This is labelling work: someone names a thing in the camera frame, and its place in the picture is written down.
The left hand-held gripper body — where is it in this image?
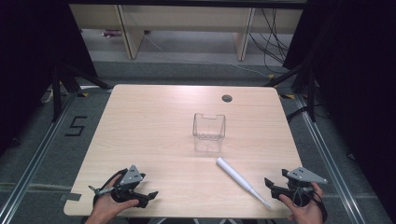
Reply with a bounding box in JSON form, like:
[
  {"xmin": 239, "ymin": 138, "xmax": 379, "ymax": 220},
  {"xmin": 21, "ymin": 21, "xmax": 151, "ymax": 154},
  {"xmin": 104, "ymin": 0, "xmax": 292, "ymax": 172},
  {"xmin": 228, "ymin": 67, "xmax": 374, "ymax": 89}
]
[{"xmin": 88, "ymin": 164, "xmax": 147, "ymax": 203}]

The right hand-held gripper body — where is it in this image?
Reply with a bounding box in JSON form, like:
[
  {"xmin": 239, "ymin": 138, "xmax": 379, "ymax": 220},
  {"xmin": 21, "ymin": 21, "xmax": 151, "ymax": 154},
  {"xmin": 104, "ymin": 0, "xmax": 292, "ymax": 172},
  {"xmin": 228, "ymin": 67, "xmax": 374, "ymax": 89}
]
[{"xmin": 281, "ymin": 166, "xmax": 329, "ymax": 208}]

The white electric toothbrush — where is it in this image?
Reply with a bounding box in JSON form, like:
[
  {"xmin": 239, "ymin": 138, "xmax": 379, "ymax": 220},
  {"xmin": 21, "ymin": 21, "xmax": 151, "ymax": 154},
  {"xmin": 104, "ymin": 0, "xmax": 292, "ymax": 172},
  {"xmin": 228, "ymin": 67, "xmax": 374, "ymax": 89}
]
[{"xmin": 216, "ymin": 157, "xmax": 273, "ymax": 210}]

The clear plastic container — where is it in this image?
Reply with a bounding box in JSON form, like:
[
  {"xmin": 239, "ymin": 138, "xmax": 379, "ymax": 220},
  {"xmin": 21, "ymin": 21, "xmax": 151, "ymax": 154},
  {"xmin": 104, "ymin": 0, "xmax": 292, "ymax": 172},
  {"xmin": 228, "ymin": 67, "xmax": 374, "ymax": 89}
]
[{"xmin": 191, "ymin": 112, "xmax": 227, "ymax": 154}]

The person's right hand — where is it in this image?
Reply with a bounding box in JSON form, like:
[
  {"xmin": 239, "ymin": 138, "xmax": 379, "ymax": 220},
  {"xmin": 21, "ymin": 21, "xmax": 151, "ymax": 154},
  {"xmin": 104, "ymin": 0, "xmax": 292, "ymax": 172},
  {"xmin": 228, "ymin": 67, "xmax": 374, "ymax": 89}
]
[{"xmin": 278, "ymin": 181, "xmax": 325, "ymax": 224}]

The person's left hand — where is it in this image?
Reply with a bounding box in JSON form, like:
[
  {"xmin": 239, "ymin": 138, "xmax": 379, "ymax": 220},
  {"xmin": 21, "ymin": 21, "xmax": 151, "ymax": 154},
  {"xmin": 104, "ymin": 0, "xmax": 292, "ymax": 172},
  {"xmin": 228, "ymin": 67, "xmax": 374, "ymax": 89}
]
[{"xmin": 87, "ymin": 175, "xmax": 140, "ymax": 224}]

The grey tape strip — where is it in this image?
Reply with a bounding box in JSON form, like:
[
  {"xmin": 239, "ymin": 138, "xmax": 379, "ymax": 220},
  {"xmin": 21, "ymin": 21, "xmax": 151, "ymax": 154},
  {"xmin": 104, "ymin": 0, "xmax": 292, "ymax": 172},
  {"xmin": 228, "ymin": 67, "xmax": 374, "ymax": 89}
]
[{"xmin": 59, "ymin": 192, "xmax": 83, "ymax": 203}]

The black metal stand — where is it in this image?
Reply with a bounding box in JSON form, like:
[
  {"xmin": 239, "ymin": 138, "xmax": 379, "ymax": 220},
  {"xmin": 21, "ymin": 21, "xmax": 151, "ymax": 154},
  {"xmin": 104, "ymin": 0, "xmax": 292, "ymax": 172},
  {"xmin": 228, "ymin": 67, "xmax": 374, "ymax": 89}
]
[
  {"xmin": 50, "ymin": 61, "xmax": 114, "ymax": 123},
  {"xmin": 263, "ymin": 61, "xmax": 318, "ymax": 123}
]

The black curtain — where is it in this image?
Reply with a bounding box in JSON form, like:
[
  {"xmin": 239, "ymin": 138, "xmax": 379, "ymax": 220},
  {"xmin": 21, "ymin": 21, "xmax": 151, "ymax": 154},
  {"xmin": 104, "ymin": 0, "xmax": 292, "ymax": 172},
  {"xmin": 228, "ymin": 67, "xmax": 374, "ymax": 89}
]
[
  {"xmin": 0, "ymin": 0, "xmax": 98, "ymax": 157},
  {"xmin": 282, "ymin": 0, "xmax": 396, "ymax": 218}
]

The small pink dark item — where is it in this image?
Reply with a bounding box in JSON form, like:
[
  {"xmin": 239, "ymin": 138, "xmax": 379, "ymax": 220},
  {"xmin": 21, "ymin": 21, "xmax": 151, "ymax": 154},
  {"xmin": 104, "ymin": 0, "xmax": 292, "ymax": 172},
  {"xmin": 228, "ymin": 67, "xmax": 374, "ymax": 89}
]
[{"xmin": 101, "ymin": 29, "xmax": 123, "ymax": 39}]

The light wooden shelf unit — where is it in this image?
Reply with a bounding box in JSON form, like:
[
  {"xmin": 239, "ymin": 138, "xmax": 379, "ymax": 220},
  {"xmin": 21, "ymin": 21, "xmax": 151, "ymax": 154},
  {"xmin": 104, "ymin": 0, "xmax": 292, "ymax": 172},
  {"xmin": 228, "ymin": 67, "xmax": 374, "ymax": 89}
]
[{"xmin": 68, "ymin": 3, "xmax": 304, "ymax": 62}]

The black cable loop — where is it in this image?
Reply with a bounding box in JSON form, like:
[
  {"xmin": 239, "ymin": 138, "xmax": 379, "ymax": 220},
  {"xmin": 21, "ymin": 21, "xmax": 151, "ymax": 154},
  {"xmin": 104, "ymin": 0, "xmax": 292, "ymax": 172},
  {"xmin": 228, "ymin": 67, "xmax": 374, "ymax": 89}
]
[{"xmin": 92, "ymin": 168, "xmax": 129, "ymax": 200}]

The aluminium floor rail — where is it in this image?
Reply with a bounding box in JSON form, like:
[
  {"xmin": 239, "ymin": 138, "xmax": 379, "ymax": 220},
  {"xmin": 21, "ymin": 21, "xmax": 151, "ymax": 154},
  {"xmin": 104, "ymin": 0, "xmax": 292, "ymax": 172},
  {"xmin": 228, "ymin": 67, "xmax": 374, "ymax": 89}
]
[
  {"xmin": 293, "ymin": 92, "xmax": 369, "ymax": 224},
  {"xmin": 0, "ymin": 91, "xmax": 79, "ymax": 224}
]

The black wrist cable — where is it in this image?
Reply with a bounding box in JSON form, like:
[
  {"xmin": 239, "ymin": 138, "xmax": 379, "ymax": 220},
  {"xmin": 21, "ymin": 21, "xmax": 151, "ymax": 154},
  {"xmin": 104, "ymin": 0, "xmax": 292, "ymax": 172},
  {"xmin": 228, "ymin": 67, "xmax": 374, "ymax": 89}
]
[{"xmin": 312, "ymin": 188, "xmax": 329, "ymax": 222}]

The thick black floor cable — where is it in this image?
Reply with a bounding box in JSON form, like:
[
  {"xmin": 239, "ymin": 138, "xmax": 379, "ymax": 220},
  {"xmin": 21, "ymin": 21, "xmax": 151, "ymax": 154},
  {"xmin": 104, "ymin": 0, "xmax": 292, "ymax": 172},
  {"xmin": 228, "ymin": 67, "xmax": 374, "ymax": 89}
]
[{"xmin": 285, "ymin": 105, "xmax": 313, "ymax": 123}]

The bundle of black cables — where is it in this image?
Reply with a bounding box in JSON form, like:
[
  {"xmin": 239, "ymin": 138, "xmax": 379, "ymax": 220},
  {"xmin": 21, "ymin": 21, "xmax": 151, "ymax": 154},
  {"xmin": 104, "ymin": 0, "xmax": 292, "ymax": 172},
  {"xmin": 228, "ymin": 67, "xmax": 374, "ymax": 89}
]
[{"xmin": 247, "ymin": 7, "xmax": 291, "ymax": 75}]

